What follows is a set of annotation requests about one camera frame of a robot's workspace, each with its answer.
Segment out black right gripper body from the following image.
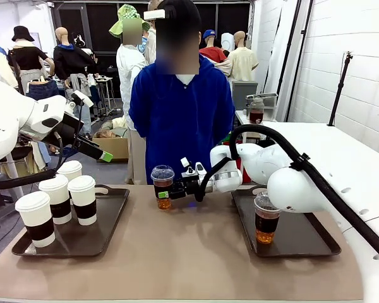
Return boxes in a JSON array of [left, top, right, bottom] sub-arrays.
[[180, 172, 211, 198]]

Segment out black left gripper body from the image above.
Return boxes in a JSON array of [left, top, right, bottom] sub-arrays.
[[54, 112, 83, 149]]

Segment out clear dome-lid iced tea cup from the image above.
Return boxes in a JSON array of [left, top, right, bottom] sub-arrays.
[[253, 194, 281, 245], [150, 165, 175, 211]]

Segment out white paper cup black sleeve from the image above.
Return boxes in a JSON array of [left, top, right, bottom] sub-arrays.
[[38, 174, 73, 225], [15, 190, 56, 249], [67, 175, 98, 227], [56, 160, 83, 190]]

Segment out brown tray with white cups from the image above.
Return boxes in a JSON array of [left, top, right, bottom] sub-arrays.
[[11, 184, 130, 258]]

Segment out brown tray with one cup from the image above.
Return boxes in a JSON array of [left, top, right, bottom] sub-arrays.
[[231, 187, 342, 258]]

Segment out cardboard box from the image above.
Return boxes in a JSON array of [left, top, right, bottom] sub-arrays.
[[93, 137, 129, 162]]

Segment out blue denim skirt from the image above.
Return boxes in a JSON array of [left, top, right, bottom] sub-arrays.
[[27, 80, 60, 102]]

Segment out red container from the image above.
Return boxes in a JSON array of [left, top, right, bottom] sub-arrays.
[[236, 157, 252, 184]]

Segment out person in blue hoodie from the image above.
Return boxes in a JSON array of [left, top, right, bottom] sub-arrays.
[[128, 0, 236, 186]]

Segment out mannequin in black jacket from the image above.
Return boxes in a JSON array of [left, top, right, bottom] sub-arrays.
[[52, 27, 97, 95]]

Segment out person in white coat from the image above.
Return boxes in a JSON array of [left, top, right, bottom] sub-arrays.
[[109, 3, 151, 186]]

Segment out mannequin with black hat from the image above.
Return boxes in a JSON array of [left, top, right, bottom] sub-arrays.
[[8, 25, 56, 95]]

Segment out glass jar with dark liquid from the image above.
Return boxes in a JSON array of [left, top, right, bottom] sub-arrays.
[[248, 98, 265, 125]]

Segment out grey cabinet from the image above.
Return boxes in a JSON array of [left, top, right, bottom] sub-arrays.
[[232, 80, 259, 111]]

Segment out metal rack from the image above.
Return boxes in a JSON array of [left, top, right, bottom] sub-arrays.
[[246, 92, 278, 110]]

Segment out green checkered bucket hat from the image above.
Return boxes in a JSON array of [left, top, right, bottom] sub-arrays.
[[109, 3, 151, 39]]

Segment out mannequin in cream shirt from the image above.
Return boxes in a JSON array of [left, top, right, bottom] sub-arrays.
[[227, 30, 260, 81]]

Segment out mannequin with blue cap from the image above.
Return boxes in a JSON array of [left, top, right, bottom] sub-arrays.
[[198, 29, 229, 64]]

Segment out white head-mounted device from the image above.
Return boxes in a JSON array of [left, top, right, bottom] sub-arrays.
[[143, 9, 166, 21]]

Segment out black tripod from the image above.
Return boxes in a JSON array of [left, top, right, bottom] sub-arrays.
[[327, 51, 354, 127]]

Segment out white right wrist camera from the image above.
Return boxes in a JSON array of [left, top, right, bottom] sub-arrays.
[[179, 157, 208, 178]]

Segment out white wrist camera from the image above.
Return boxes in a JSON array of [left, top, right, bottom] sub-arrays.
[[71, 90, 95, 109], [179, 157, 208, 178]]

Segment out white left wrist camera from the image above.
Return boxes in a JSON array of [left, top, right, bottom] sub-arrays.
[[71, 90, 95, 109]]

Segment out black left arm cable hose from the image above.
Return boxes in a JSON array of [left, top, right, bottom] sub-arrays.
[[0, 100, 85, 191]]

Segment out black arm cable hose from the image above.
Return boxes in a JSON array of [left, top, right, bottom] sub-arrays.
[[0, 100, 85, 191], [194, 124, 379, 269]]

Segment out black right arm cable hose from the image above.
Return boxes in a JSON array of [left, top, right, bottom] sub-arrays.
[[194, 124, 379, 269]]

